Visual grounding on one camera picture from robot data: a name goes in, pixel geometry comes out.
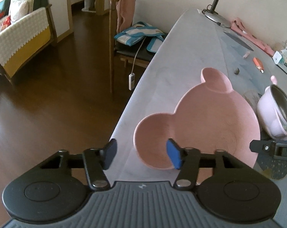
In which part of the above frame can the white charger with cable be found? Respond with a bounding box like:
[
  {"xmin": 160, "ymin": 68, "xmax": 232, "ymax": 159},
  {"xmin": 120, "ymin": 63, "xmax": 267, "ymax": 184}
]
[{"xmin": 128, "ymin": 36, "xmax": 147, "ymax": 91}]

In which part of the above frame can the blue white bag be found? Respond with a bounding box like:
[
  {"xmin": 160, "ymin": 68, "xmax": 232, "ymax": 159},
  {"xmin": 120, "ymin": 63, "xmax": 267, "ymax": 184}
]
[{"xmin": 114, "ymin": 22, "xmax": 167, "ymax": 53}]

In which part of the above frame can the orange tape dispenser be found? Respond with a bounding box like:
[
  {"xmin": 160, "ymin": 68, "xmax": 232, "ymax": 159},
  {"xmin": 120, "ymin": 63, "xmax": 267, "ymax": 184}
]
[{"xmin": 253, "ymin": 57, "xmax": 264, "ymax": 73}]

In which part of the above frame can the pink towel on chair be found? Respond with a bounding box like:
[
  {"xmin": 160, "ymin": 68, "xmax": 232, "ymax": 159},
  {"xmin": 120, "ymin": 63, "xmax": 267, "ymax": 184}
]
[{"xmin": 116, "ymin": 0, "xmax": 136, "ymax": 33}]

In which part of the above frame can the small dark pebble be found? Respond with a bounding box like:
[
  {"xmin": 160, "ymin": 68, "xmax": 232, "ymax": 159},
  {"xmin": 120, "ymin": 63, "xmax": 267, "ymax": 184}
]
[{"xmin": 234, "ymin": 68, "xmax": 239, "ymax": 75}]

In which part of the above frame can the sofa with white cover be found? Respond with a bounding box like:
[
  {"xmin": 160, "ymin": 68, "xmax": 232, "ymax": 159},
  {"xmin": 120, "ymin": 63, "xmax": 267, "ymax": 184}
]
[{"xmin": 0, "ymin": 0, "xmax": 57, "ymax": 81}]

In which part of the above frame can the pink bear-shaped plate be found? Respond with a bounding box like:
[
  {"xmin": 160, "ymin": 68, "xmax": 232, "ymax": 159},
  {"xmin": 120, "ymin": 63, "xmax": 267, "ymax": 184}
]
[{"xmin": 133, "ymin": 67, "xmax": 260, "ymax": 170}]

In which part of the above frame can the pink folded cloth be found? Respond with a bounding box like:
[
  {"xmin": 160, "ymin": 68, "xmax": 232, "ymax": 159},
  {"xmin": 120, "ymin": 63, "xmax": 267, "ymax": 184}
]
[{"xmin": 231, "ymin": 17, "xmax": 275, "ymax": 57}]

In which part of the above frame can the pink steel-lined bowl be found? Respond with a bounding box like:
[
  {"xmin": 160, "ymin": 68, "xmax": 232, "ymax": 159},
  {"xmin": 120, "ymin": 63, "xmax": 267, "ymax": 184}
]
[{"xmin": 257, "ymin": 76, "xmax": 287, "ymax": 141}]

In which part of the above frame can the tissue box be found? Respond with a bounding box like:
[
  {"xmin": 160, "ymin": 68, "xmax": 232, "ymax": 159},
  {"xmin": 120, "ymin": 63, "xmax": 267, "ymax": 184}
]
[{"xmin": 273, "ymin": 49, "xmax": 287, "ymax": 74}]

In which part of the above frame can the wooden chair with towel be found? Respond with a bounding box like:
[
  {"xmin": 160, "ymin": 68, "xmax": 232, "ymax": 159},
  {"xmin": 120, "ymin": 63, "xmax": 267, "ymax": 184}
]
[{"xmin": 109, "ymin": 0, "xmax": 155, "ymax": 93}]

